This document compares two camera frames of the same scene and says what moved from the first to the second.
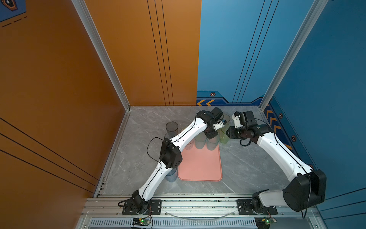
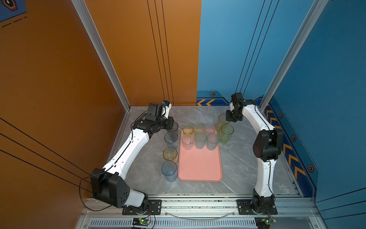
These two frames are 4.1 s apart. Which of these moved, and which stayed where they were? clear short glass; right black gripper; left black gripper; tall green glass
Moved: right black gripper; left black gripper
Stayed: tall green glass; clear short glass
